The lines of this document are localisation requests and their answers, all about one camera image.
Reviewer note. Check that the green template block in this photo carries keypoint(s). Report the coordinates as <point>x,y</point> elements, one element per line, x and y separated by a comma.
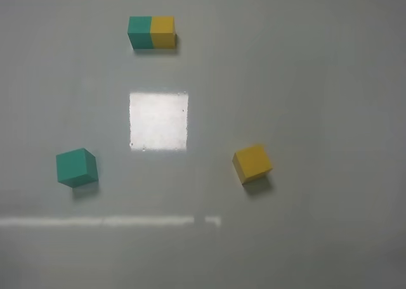
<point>139,32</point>

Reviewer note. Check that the yellow template block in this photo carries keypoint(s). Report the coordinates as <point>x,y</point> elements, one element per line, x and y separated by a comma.
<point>162,32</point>

